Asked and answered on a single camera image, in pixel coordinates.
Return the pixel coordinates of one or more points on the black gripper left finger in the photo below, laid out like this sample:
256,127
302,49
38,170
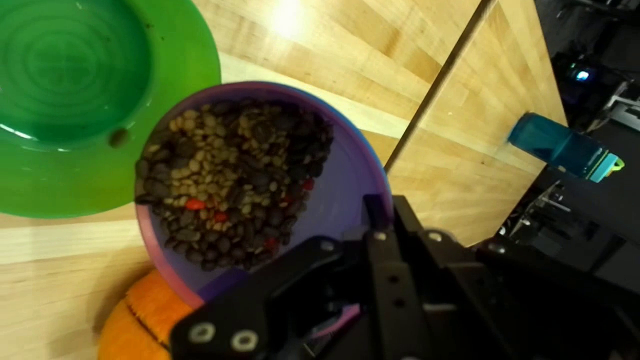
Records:
266,300

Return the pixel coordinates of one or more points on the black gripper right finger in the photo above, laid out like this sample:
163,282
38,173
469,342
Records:
392,292

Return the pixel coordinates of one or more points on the purple plastic bowl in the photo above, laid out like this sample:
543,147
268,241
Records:
347,186

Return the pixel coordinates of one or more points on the dark beans and pellets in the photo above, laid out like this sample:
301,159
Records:
232,180

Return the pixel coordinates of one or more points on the green plastic bowl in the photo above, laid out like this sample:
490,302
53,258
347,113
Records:
73,72

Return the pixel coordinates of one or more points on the orange toy pumpkin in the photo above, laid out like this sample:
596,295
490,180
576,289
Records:
133,320

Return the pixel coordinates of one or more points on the teal plastic box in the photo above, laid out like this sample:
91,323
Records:
566,147

